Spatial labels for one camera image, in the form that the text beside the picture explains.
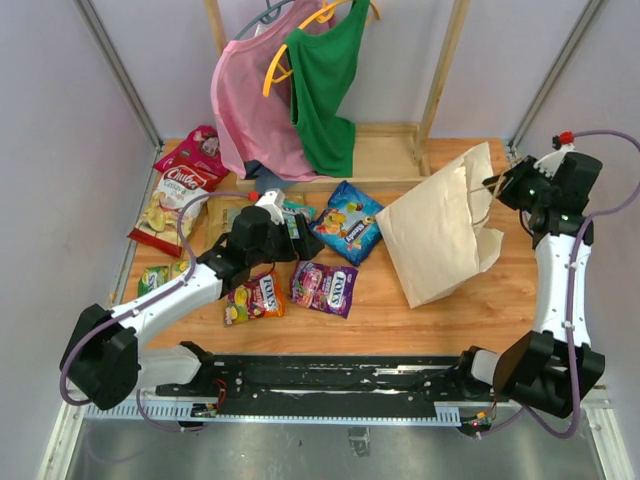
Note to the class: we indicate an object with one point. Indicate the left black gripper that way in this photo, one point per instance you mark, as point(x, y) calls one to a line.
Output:
point(305, 247)

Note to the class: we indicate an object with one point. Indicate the grey cable duct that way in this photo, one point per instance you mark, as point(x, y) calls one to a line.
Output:
point(283, 410)

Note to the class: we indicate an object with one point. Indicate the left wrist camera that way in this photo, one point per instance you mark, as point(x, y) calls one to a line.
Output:
point(269, 207)

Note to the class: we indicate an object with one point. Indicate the grey-blue clothes hanger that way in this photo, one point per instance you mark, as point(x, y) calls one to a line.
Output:
point(269, 15)

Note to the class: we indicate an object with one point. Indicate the teal chips snack bag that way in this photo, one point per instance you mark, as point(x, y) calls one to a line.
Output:
point(221, 212)

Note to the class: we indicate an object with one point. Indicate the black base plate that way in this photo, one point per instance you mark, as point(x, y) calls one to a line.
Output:
point(360, 380)

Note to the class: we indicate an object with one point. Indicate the teal Fox's candy bag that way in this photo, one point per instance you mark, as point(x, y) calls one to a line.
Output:
point(289, 205)

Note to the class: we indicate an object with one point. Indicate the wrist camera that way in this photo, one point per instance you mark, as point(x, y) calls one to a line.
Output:
point(269, 207)
point(562, 144)

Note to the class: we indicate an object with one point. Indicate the wooden clothes rack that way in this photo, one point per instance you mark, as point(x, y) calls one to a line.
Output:
point(394, 156)

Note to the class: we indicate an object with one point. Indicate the pink mesh shirt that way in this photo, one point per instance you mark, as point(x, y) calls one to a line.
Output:
point(250, 126)

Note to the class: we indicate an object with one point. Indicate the beige paper bag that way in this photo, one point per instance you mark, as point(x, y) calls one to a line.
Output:
point(437, 234)

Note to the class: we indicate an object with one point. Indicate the orange candy bag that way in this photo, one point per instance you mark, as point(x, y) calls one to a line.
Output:
point(260, 297)

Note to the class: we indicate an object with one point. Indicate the purple snack packet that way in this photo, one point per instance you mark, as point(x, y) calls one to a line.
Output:
point(323, 288)

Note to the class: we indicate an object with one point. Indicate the pink REAL snack bag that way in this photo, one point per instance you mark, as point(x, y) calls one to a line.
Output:
point(200, 150)

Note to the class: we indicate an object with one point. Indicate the green tank top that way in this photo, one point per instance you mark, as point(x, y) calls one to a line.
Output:
point(324, 67)

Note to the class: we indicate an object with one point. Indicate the blue snack packet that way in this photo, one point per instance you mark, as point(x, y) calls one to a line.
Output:
point(348, 224)

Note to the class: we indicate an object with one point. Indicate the blue cloth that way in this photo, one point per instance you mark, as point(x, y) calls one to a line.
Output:
point(264, 179)

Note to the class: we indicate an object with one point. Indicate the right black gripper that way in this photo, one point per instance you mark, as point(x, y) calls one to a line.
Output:
point(507, 182)

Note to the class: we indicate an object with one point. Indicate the red Chulpi snack bag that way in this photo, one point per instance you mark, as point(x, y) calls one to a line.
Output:
point(157, 226)

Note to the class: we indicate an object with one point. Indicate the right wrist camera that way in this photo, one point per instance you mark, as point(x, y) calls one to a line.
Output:
point(562, 144)

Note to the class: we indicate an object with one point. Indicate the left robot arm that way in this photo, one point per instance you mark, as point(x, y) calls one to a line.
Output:
point(106, 357)

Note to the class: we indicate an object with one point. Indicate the green Fox's candy bag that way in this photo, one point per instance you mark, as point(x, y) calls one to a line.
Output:
point(155, 277)

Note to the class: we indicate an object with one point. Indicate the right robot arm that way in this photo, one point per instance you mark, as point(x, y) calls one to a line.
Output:
point(553, 366)

